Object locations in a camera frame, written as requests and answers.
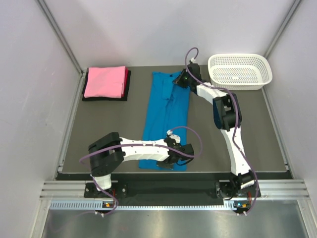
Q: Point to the folded pink t shirt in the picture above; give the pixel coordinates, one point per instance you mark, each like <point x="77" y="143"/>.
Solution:
<point x="105" y="82"/>

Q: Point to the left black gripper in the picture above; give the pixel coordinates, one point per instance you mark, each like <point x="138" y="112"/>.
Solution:
<point x="160" y="163"/>

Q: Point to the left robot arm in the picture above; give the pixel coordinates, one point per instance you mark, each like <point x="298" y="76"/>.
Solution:
<point x="107" y="153"/>

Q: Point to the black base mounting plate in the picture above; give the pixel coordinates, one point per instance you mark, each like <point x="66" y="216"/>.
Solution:
<point x="184" y="188"/>

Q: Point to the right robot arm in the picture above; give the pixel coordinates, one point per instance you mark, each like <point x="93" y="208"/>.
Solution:
<point x="227" y="118"/>

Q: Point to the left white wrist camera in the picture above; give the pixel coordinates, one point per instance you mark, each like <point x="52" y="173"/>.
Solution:
<point x="171" y="135"/>

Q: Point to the white perforated plastic basket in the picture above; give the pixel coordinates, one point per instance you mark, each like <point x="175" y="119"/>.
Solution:
<point x="239" y="71"/>

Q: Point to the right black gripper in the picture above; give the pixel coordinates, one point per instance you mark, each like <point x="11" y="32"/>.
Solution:
<point x="178" y="81"/>

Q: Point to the blue t shirt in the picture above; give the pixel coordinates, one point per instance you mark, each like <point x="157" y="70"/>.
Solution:
<point x="167" y="108"/>

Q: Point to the aluminium frame rail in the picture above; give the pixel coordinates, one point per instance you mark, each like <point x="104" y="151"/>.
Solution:
<point x="279" y="189"/>

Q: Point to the grey slotted cable duct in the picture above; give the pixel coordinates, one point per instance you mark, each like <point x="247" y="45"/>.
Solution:
<point x="109" y="205"/>

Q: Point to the folded black t shirt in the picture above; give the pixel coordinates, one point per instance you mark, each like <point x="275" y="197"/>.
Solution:
<point x="106" y="98"/>

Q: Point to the folded red t shirt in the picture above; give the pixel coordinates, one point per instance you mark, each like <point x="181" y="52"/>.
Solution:
<point x="126" y="83"/>

